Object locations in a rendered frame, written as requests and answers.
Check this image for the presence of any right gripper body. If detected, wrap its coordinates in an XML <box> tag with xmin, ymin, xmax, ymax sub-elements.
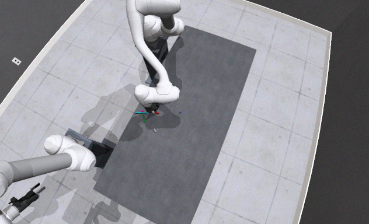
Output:
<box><xmin>3</xmin><ymin>190</ymin><xmax>39</xmax><ymax>221</ymax></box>

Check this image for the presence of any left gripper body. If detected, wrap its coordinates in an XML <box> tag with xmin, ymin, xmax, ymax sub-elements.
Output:
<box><xmin>141</xmin><ymin>103</ymin><xmax>160</xmax><ymax>113</ymax></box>

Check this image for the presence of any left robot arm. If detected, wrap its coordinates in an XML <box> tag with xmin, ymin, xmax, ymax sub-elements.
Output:
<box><xmin>126</xmin><ymin>0</ymin><xmax>184</xmax><ymax>105</ymax></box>

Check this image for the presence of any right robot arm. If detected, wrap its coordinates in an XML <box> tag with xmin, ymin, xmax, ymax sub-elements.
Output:
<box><xmin>0</xmin><ymin>134</ymin><xmax>96</xmax><ymax>198</ymax></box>

